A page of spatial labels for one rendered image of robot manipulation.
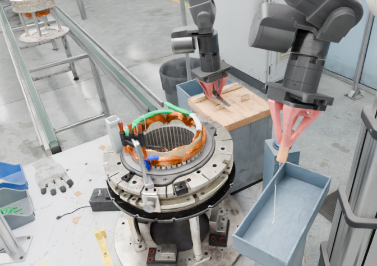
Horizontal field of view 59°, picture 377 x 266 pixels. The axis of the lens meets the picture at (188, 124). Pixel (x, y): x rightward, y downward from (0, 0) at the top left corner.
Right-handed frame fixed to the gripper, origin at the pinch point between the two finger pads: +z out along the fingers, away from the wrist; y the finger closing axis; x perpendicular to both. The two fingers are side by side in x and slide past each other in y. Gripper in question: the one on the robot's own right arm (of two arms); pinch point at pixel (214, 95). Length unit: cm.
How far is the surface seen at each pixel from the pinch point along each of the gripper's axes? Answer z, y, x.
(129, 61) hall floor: 106, -57, -307
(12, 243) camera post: 24, 68, -4
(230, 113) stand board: 3.2, -0.9, 7.2
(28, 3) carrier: -3, 33, -201
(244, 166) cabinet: 22.1, -2.2, 11.2
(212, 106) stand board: 2.9, 1.2, 0.9
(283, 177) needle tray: 7.5, 1.8, 33.1
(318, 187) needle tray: 7.8, -2.5, 39.8
